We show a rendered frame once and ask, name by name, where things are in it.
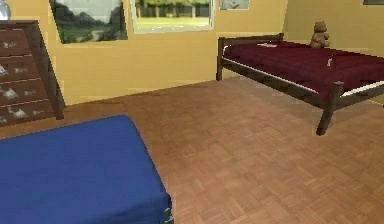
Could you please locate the dark red bed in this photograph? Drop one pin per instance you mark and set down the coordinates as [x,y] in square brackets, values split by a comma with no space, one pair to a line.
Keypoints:
[300,65]

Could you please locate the blue bed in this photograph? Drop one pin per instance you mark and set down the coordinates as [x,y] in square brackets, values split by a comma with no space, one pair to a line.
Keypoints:
[76,173]

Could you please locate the white framed window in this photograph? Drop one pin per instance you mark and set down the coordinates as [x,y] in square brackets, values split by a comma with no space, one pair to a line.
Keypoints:
[171,15]

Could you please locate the small pale framed picture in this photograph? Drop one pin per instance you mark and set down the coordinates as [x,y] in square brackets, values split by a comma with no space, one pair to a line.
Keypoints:
[234,4]

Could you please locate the brown teddy bear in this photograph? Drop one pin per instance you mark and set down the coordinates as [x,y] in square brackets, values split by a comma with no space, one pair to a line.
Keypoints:
[320,35]

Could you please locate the brown chest of drawers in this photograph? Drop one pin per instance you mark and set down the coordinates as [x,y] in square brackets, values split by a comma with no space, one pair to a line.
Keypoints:
[23,73]

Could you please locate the small grey object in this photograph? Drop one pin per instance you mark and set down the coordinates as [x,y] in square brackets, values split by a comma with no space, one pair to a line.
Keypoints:
[329,62]

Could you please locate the dark framed picture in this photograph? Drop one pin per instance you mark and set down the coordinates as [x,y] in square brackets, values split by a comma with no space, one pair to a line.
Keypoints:
[373,1]

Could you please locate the landscape framed picture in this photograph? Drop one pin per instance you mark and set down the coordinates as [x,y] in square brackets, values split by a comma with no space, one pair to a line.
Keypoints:
[90,20]

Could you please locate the pale glass vase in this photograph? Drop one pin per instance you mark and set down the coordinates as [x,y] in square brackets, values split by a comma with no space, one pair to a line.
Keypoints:
[4,10]

